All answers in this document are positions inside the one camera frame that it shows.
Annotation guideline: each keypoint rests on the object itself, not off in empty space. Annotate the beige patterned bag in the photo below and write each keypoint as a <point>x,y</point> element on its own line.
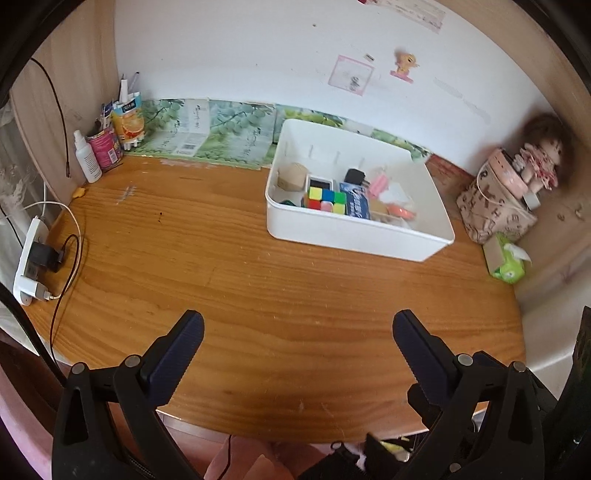
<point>489,212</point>

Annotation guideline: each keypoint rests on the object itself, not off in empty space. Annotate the orange juice carton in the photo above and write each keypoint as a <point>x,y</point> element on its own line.
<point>128,122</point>

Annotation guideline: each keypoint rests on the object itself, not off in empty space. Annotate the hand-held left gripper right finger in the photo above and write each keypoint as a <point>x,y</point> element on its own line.
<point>422,360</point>

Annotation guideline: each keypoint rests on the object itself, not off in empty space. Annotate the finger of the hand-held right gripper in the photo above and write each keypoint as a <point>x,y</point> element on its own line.
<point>418,401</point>

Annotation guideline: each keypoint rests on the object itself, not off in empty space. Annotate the doll in red dress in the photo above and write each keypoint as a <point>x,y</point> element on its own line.
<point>542,152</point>

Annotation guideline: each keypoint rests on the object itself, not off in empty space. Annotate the white toy camera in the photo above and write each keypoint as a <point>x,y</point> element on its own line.
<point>318,182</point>

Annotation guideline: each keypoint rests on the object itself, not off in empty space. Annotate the black charger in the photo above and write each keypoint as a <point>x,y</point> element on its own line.
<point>41,258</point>

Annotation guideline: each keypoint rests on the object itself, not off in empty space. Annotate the black box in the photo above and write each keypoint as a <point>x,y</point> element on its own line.
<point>353,177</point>

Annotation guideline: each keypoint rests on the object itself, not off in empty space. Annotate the pink square wall sticker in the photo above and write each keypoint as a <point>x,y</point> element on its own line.
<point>344,74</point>

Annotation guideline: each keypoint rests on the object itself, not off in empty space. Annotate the white tube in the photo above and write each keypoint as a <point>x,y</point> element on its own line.
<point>125,92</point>

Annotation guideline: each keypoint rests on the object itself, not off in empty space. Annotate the multicoloured puzzle cube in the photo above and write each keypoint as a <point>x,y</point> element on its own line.
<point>323,198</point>

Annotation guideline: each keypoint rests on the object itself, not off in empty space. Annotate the green tissue pack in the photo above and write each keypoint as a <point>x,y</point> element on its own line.
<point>505,267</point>

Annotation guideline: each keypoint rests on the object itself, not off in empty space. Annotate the pink can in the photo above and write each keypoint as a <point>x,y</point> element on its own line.
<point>106,150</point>

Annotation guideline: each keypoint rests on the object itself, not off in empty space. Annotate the pink tube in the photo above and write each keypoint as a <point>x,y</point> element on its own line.
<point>382,182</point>
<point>374,187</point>

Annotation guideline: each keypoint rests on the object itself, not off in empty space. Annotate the pink correction tape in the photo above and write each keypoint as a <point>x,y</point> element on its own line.
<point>401,211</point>

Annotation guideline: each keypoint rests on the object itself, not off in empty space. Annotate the white plastic storage box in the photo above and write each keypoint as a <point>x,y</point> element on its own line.
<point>351,235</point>

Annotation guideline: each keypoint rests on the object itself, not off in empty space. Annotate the white plug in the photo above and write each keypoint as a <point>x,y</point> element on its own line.
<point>39,290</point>

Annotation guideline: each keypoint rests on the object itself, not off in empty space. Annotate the red print cardboard panel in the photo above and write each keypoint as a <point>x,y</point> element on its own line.
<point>443,166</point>

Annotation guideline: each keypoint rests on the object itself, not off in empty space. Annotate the pink blanket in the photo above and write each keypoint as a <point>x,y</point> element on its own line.
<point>27,438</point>

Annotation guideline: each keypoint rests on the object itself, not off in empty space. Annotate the pale wall poster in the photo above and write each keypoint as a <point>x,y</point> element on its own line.
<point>415,11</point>

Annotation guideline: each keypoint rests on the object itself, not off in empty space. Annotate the pink spotted case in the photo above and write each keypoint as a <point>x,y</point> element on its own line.
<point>501,168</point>

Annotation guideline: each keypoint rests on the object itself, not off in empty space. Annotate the white adapter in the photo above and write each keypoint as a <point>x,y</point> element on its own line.
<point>531,201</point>

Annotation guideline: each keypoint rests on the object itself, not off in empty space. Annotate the yellow figure wall sticker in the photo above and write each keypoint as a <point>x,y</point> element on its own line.
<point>404,62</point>

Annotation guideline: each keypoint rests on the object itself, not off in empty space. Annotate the blue label floss box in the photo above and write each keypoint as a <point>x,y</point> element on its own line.
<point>358,203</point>

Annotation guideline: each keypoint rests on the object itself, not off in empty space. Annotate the black pouch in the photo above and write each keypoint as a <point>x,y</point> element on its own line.
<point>351,466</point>

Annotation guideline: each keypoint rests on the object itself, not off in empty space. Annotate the white power strip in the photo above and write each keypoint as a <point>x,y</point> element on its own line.
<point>34,228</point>

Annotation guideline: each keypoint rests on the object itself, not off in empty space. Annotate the green leaf wall panel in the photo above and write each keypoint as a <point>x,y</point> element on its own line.
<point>231,129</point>

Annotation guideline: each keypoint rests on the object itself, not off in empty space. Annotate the white spray bottle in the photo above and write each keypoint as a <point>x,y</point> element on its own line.
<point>90,161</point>

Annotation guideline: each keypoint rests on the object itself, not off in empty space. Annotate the blue and white packet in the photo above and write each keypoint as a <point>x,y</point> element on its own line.
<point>107,113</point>

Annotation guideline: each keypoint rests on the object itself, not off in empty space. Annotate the white lace curtain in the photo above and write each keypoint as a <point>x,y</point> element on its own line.
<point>14,175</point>

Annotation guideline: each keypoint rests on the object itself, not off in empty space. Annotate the small yellow object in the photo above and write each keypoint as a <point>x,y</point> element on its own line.
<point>80,192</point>

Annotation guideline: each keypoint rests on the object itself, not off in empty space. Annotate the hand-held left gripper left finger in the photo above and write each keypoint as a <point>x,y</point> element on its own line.
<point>175,360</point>

